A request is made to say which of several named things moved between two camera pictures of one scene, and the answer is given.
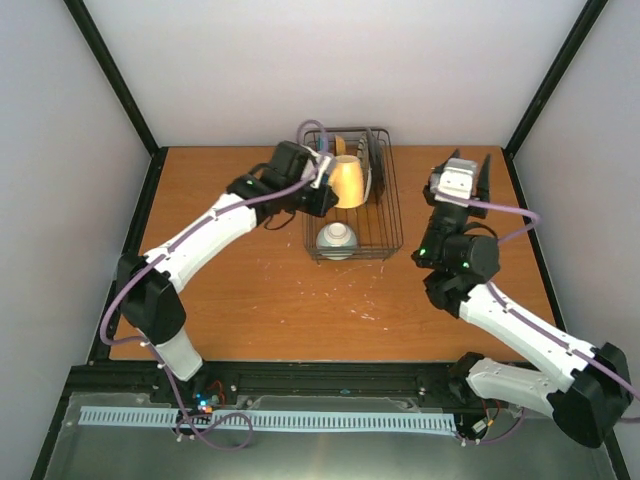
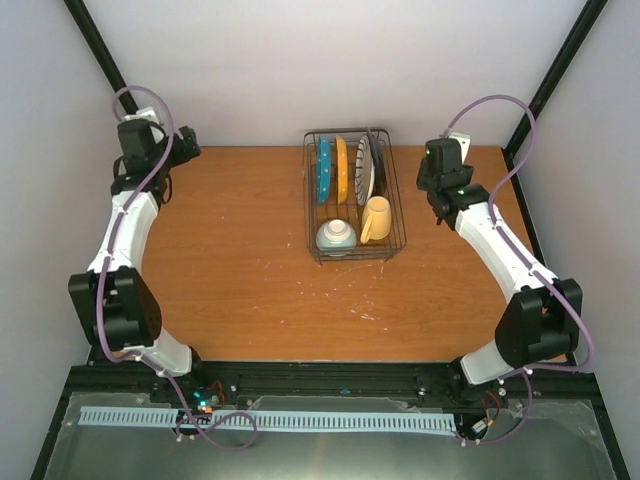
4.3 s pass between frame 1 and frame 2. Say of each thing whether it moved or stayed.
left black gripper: moved
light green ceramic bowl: stayed
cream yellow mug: moved
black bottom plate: stayed
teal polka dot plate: stayed
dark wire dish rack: stayed
